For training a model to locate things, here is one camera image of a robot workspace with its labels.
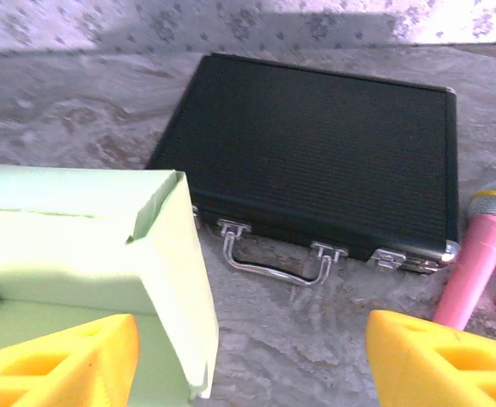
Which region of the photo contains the black ribbed carrying case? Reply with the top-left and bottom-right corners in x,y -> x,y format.
145,53 -> 461,289

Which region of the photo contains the light green paper box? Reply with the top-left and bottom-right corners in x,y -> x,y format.
0,163 -> 220,402

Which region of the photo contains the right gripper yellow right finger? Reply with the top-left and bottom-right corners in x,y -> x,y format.
365,309 -> 496,407

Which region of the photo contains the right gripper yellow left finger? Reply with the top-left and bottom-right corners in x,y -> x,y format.
0,314 -> 141,407

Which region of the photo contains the pink toy microphone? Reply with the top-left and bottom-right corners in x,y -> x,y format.
432,181 -> 496,332

